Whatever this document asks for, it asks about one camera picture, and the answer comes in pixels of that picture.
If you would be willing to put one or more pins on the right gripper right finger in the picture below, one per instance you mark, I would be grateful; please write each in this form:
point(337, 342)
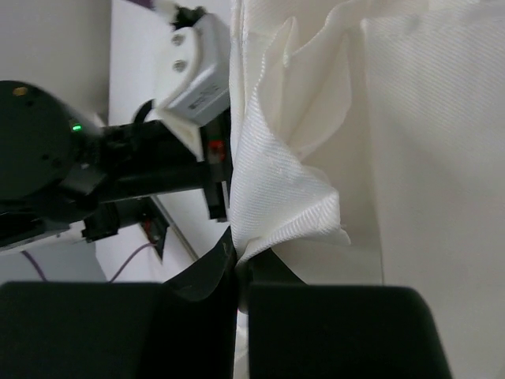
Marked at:
point(297, 330)

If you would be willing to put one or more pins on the white pleated skirt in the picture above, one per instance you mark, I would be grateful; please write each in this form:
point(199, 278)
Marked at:
point(368, 147)

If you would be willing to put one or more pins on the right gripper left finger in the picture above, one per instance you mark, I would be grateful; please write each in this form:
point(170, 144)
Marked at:
point(183, 328)

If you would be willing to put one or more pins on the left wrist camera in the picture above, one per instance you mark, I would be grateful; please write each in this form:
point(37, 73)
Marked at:
point(192, 80)

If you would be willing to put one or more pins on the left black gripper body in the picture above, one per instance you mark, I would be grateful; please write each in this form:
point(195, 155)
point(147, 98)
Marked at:
point(60, 168)

